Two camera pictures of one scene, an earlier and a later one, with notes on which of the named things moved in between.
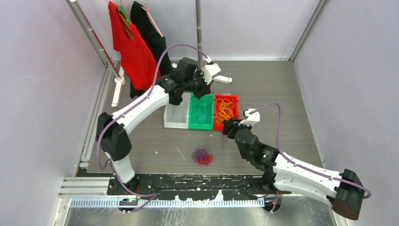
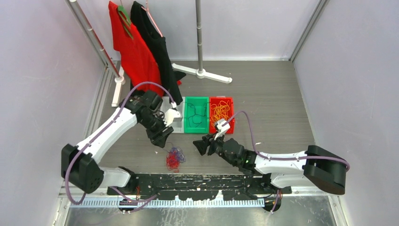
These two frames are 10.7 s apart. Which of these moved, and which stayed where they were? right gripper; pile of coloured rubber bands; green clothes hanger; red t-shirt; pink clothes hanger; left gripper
Moved: right gripper; pile of coloured rubber bands; left gripper
Stayed: pink clothes hanger; green clothes hanger; red t-shirt
